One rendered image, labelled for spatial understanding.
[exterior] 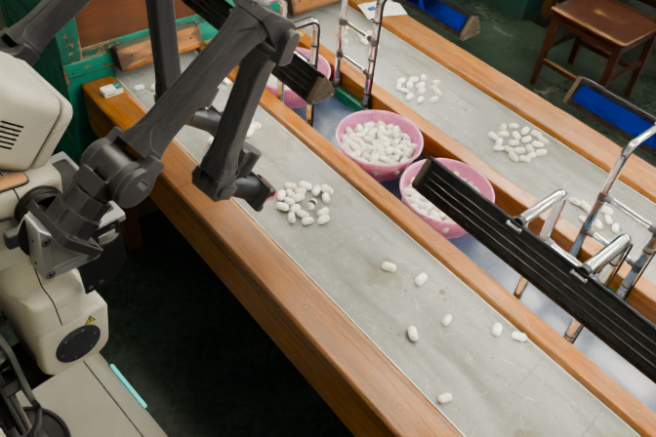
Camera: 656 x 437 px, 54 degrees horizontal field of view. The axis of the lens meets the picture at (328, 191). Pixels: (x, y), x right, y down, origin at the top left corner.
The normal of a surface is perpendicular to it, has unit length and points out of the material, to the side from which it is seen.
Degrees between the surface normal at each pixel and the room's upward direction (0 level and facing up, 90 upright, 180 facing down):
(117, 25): 90
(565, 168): 0
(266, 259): 0
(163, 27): 85
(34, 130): 90
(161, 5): 88
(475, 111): 0
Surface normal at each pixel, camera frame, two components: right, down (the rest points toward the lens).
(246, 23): -0.15, -0.26
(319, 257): 0.07, -0.72
